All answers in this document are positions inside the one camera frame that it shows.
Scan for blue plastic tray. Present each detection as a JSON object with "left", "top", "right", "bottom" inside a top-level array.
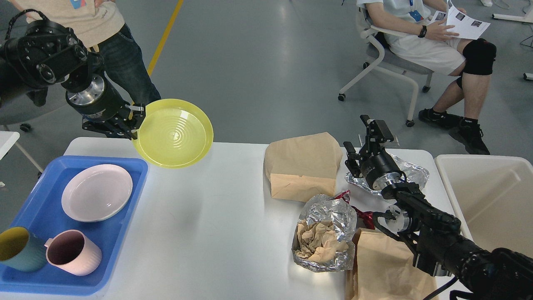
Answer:
[{"left": 0, "top": 155, "right": 149, "bottom": 296}]

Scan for yellow plastic plate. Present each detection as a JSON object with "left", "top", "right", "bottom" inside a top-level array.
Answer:
[{"left": 132, "top": 99, "right": 214, "bottom": 169}]

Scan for teal yellow cup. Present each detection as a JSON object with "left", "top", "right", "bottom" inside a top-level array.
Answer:
[{"left": 0, "top": 227, "right": 47, "bottom": 272}]

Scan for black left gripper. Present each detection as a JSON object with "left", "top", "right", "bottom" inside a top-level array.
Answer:
[{"left": 65, "top": 74, "right": 145, "bottom": 140}]

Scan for flat foil bag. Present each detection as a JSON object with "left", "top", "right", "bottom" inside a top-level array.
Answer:
[{"left": 345, "top": 154, "right": 429, "bottom": 196}]

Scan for white plastic bin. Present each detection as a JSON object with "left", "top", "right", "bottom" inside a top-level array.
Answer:
[{"left": 435, "top": 155, "right": 533, "bottom": 258}]

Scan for white office chair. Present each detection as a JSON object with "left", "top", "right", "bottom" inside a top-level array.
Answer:
[{"left": 338, "top": 7, "right": 433, "bottom": 128}]

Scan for red snack wrapper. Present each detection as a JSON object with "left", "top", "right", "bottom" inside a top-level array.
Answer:
[{"left": 333, "top": 190, "right": 375, "bottom": 230}]

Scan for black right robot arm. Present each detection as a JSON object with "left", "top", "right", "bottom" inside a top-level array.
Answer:
[{"left": 344, "top": 115, "right": 533, "bottom": 300}]

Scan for white side table corner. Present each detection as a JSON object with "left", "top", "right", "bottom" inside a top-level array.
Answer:
[{"left": 0, "top": 131, "right": 20, "bottom": 160}]

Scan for person in beige sweater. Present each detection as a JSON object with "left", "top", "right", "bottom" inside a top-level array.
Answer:
[{"left": 12, "top": 0, "right": 161, "bottom": 105}]

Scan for brown paper bag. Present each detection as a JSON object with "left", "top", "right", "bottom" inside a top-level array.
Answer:
[
  {"left": 264, "top": 132, "right": 343, "bottom": 203},
  {"left": 344, "top": 228, "right": 437, "bottom": 300}
]

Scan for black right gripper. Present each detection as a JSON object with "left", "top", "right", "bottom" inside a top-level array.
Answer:
[{"left": 343, "top": 115, "right": 402, "bottom": 190}]

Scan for pink plate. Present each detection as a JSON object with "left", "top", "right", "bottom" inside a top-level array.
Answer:
[{"left": 61, "top": 165, "right": 133, "bottom": 222}]

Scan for pink ribbed mug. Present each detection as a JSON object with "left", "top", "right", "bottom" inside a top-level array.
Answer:
[{"left": 45, "top": 229, "right": 102, "bottom": 277}]

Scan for foil bag with crumpled paper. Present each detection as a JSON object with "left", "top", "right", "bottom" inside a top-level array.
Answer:
[{"left": 291, "top": 190, "right": 358, "bottom": 272}]

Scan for printed paper sheets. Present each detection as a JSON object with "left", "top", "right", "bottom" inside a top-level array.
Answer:
[{"left": 430, "top": 0, "right": 491, "bottom": 40}]

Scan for lower brown paper bag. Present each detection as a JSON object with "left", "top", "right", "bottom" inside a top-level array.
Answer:
[{"left": 344, "top": 228, "right": 437, "bottom": 300}]

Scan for grey chair at left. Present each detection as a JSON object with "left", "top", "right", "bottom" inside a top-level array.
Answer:
[{"left": 1, "top": 88, "right": 48, "bottom": 133}]

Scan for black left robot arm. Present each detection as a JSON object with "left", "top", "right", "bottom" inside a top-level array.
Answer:
[{"left": 0, "top": 12, "right": 145, "bottom": 140}]

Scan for seated person in white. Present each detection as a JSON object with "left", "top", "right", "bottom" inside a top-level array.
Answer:
[{"left": 357, "top": 0, "right": 497, "bottom": 155}]

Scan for upper brown paper bag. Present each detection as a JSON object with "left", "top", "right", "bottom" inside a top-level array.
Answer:
[{"left": 264, "top": 132, "right": 343, "bottom": 203}]

